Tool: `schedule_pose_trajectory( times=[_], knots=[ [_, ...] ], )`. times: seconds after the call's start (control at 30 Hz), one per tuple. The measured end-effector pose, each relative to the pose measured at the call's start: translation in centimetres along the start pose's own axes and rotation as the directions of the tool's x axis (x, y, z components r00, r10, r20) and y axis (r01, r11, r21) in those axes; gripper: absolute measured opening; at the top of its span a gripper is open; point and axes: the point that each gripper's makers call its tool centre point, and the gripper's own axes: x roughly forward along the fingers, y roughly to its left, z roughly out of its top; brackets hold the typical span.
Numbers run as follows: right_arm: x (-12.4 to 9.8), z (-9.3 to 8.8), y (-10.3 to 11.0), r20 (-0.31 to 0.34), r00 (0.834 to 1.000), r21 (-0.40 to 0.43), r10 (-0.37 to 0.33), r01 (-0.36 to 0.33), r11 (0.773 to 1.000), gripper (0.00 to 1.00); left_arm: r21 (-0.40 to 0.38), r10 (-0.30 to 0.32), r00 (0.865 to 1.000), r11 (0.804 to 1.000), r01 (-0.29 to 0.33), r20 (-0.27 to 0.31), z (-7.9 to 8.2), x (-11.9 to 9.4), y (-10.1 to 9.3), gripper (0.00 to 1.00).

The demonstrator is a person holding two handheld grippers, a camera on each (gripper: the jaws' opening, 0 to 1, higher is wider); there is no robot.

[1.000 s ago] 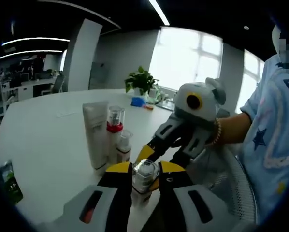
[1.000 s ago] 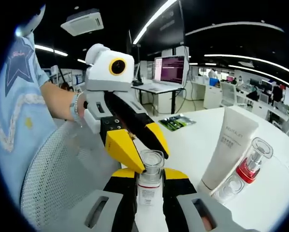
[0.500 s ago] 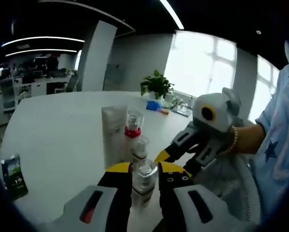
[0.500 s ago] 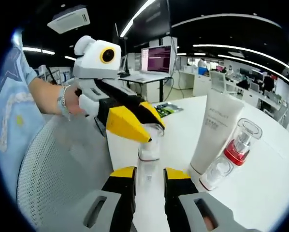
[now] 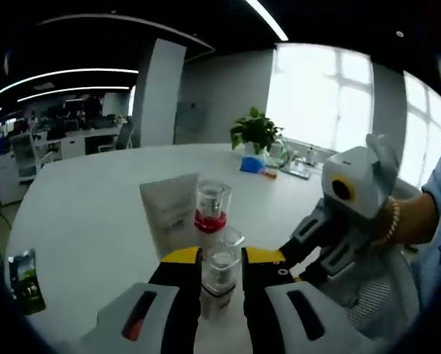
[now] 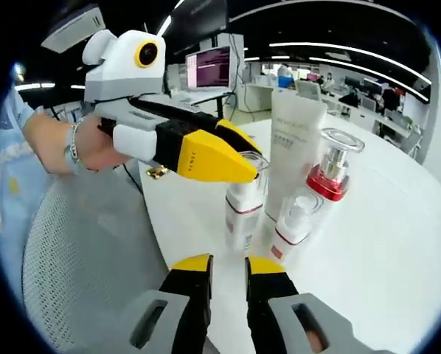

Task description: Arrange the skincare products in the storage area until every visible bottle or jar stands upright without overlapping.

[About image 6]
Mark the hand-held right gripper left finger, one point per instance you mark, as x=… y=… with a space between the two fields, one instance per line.
x=158 y=324

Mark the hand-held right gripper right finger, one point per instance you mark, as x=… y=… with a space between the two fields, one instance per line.
x=279 y=321

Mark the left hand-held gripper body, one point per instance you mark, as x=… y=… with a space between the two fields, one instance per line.
x=117 y=70

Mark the small plain white skincare bottle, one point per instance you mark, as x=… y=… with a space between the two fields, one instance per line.
x=242 y=217

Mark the white skincare tube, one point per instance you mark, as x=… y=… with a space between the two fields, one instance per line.
x=294 y=147

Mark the white skincare bottle red square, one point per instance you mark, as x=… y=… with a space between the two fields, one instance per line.
x=294 y=221

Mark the white skincare bottle red collar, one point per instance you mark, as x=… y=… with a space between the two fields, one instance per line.
x=327 y=184

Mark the person's right hand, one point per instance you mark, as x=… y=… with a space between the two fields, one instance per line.
x=313 y=339

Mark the person's left hand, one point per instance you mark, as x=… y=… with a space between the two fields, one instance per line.
x=95 y=147

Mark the white laptop stand desk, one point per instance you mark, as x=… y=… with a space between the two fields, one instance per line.
x=220 y=108

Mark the computer monitor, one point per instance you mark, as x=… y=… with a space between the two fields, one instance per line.
x=209 y=68

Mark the gold foil packet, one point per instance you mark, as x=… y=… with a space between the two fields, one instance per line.
x=157 y=172

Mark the white ceiling air unit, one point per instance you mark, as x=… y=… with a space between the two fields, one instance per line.
x=73 y=27

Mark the grey mesh office chair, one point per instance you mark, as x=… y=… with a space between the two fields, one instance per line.
x=87 y=258

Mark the white ceiling light strip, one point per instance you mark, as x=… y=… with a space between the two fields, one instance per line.
x=323 y=60
x=279 y=44

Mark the white office chair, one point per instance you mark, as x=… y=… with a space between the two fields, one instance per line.
x=309 y=90

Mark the person's light blue shirt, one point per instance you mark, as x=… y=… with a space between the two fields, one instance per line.
x=6 y=173

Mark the row of office desks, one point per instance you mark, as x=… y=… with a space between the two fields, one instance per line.
x=371 y=121

